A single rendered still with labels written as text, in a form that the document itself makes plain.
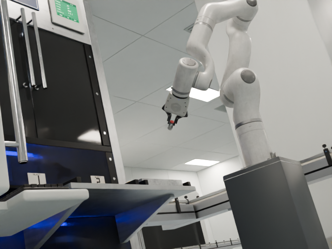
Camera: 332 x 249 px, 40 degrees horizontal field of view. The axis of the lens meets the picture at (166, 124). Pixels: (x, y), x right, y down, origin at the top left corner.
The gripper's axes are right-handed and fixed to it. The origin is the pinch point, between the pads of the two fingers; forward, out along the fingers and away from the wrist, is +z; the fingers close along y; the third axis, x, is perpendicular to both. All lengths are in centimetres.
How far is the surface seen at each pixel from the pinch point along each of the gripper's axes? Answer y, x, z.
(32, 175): -46, -46, 14
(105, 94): -39.2, 25.1, 16.3
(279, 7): 43, 163, -5
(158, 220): 8, 0, 70
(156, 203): 5.0, -31.9, 21.8
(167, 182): 7.0, -30.9, 8.6
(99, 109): -38.3, 12.8, 18.0
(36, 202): -22, -95, -33
